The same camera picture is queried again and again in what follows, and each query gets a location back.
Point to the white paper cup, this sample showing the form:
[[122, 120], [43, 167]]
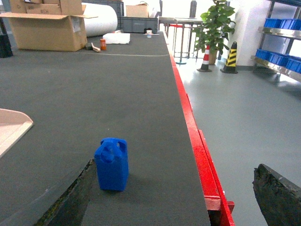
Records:
[[149, 33]]

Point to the metal stool table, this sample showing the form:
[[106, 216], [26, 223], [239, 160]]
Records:
[[183, 37]]

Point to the large open cardboard box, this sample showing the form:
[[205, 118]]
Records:
[[56, 25]]

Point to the beige plastic dustpan tray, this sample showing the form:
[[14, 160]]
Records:
[[13, 125]]

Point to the orange can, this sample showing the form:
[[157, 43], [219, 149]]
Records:
[[103, 44]]

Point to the grey plastic crate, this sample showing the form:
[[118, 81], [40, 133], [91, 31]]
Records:
[[138, 24]]

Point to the white foam roll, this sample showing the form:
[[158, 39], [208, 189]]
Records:
[[105, 20]]

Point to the red table frame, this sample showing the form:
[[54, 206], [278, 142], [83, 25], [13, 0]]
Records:
[[220, 209]]

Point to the red white traffic cone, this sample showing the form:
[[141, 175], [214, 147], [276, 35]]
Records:
[[205, 64]]

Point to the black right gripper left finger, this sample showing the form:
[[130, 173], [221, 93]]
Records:
[[70, 207]]

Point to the wooden handled brush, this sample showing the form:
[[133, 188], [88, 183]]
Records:
[[91, 46]]

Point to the blue plastic jug part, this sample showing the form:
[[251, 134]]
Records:
[[111, 160]]

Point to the white foam block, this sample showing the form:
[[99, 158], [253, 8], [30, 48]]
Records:
[[117, 38]]

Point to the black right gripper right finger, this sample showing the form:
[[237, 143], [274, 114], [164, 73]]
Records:
[[278, 198]]

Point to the green potted plant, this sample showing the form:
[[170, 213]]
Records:
[[216, 27]]

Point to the yellow black traffic cone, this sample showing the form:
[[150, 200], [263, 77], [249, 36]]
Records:
[[230, 65]]

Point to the small cardboard box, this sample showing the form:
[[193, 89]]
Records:
[[140, 10]]

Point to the steel shelf rack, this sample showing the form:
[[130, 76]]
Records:
[[281, 28]]

